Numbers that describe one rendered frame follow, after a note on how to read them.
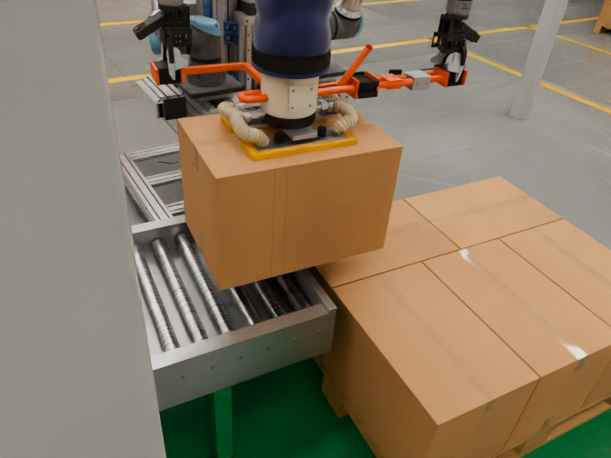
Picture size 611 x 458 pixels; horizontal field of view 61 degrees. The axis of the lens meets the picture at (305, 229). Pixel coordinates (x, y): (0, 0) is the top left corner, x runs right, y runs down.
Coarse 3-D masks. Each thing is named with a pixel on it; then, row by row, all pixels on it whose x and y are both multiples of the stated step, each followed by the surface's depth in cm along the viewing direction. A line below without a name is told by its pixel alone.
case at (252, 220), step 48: (192, 144) 153; (240, 144) 153; (384, 144) 159; (192, 192) 166; (240, 192) 142; (288, 192) 150; (336, 192) 158; (384, 192) 167; (240, 240) 152; (288, 240) 160; (336, 240) 170; (384, 240) 180
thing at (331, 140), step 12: (276, 132) 150; (324, 132) 155; (348, 132) 161; (252, 144) 149; (276, 144) 149; (288, 144) 150; (300, 144) 151; (312, 144) 152; (324, 144) 153; (336, 144) 155; (348, 144) 157; (252, 156) 144; (264, 156) 146; (276, 156) 148
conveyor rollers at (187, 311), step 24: (144, 264) 186; (168, 264) 186; (192, 264) 188; (144, 288) 177; (240, 288) 180; (264, 288) 180; (288, 288) 181; (192, 312) 169; (216, 312) 170; (240, 312) 173; (168, 336) 159; (192, 336) 162
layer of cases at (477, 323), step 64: (448, 192) 243; (512, 192) 248; (384, 256) 200; (448, 256) 203; (512, 256) 206; (576, 256) 209; (384, 320) 172; (448, 320) 175; (512, 320) 177; (576, 320) 179; (384, 384) 164; (448, 384) 153; (512, 384) 155; (576, 384) 178; (384, 448) 174; (448, 448) 155
